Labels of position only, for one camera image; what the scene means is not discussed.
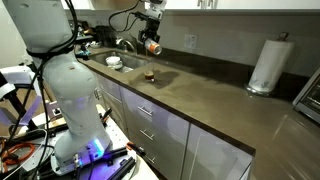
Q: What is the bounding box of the silver toaster oven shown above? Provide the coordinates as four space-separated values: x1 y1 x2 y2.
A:
292 66 320 125

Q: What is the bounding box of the white wall outlet plate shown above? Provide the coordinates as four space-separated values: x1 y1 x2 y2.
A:
183 33 199 51

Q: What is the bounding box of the small white bowl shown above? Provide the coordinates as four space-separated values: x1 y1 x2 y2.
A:
107 63 124 71

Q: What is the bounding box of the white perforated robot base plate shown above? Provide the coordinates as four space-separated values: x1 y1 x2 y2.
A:
49 103 138 178

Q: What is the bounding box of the orange black clamp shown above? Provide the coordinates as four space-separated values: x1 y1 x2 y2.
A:
125 141 148 158
99 107 114 126

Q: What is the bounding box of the orange cable coil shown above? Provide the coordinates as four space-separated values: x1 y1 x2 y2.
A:
0 141 37 174

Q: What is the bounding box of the silver drawer handle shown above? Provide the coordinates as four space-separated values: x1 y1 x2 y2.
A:
137 105 154 117
139 128 156 141
144 154 157 165

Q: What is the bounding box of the light wooden cart top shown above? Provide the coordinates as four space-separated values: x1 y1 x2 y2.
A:
16 103 160 180

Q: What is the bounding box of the white base cabinet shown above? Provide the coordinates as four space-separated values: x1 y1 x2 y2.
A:
85 68 256 180

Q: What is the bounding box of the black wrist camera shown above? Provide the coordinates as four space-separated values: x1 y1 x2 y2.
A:
131 10 149 22

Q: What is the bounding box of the clear tall drinking glass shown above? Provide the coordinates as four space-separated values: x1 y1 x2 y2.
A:
143 56 157 83

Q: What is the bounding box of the steel kitchen sink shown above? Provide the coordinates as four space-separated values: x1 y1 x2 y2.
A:
90 49 155 74

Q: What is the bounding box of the white paper towel roll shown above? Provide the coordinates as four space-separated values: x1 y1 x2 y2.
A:
245 31 296 98

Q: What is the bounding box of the large white bowl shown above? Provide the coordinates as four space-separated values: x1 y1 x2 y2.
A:
105 55 123 68

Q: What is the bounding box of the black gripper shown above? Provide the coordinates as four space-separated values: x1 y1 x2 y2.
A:
137 16 162 43

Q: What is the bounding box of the chrome kitchen faucet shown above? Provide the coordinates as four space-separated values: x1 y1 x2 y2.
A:
115 32 139 54

